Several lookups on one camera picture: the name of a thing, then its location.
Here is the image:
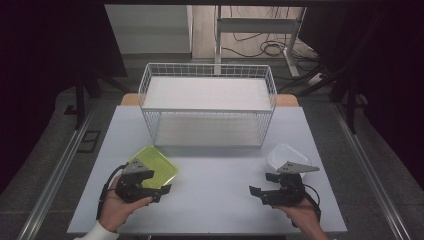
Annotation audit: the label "person's right hand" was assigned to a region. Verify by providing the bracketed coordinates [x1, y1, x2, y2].
[271, 199, 320, 231]

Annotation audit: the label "person's left hand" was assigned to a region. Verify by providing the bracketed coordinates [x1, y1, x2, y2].
[98, 174, 154, 233]

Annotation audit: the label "black metal stand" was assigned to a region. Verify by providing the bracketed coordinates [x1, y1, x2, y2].
[73, 64, 129, 131]
[296, 66, 369, 135]

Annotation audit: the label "white wire shelf rack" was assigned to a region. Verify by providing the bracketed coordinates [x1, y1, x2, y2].
[137, 62, 278, 149]

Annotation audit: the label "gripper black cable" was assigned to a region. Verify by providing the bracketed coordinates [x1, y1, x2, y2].
[303, 184, 322, 228]
[95, 163, 129, 221]

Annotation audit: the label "white cabinet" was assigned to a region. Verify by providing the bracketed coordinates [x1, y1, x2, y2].
[104, 4, 194, 56]

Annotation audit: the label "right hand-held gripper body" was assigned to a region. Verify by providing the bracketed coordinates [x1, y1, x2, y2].
[263, 161, 320, 206]

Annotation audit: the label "white plastic container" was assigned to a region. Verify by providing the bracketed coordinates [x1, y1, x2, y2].
[265, 143, 313, 178]

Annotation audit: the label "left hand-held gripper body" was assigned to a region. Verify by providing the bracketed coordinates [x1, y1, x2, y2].
[115, 158, 154, 204]

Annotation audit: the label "black floor cables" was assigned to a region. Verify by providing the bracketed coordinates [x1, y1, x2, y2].
[221, 6, 322, 73]

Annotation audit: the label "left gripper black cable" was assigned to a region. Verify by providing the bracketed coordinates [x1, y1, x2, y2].
[95, 163, 129, 221]

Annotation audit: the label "white power strip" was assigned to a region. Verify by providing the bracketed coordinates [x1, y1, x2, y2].
[306, 72, 325, 88]

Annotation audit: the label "aluminium floor rail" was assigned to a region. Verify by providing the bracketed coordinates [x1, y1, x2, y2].
[16, 99, 98, 240]
[331, 101, 413, 240]

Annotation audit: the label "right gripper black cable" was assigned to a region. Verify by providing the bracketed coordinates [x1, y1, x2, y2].
[303, 184, 322, 228]

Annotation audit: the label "green plastic container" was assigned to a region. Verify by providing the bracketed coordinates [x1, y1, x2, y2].
[127, 145, 180, 190]

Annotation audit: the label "white metal desk frame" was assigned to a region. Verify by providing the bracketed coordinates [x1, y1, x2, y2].
[214, 5, 308, 78]

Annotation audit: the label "light wooden board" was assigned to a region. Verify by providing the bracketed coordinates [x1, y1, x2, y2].
[119, 93, 300, 108]

